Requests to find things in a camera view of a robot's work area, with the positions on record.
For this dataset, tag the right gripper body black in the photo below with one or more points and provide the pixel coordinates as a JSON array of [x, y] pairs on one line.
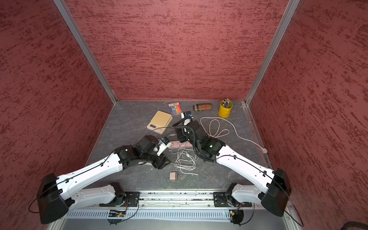
[[185, 136]]

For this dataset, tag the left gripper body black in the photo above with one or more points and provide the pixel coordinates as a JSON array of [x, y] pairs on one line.
[[158, 162]]

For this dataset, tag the pink charger adapter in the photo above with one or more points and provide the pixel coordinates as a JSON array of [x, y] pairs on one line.
[[173, 176]]

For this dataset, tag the pink power strip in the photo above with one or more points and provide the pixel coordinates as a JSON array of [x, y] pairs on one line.
[[177, 145]]

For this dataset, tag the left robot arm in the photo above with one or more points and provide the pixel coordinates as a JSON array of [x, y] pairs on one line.
[[51, 209]]

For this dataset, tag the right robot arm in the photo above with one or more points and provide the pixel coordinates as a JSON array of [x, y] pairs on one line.
[[216, 151]]

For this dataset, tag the beige kitchen scale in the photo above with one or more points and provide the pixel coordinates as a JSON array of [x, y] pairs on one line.
[[159, 122]]

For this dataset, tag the brown pencil case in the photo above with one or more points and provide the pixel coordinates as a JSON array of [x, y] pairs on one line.
[[202, 107]]

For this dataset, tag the colourful highlighter pack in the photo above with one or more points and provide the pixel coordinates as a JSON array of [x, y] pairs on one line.
[[175, 108]]

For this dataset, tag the yellow pen cup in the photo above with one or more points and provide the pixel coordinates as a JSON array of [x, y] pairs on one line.
[[225, 108]]

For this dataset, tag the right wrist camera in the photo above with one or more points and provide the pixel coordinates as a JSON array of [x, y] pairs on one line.
[[186, 118]]

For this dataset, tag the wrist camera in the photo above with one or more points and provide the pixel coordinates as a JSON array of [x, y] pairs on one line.
[[186, 118], [164, 144]]

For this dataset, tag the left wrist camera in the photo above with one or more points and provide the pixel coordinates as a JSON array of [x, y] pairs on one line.
[[164, 144]]

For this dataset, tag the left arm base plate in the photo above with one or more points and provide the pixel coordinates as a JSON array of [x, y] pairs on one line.
[[127, 199]]

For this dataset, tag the aluminium front rail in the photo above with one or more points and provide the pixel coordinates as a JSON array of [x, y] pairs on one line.
[[175, 198]]

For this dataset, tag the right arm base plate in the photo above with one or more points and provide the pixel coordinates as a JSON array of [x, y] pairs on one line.
[[224, 200]]

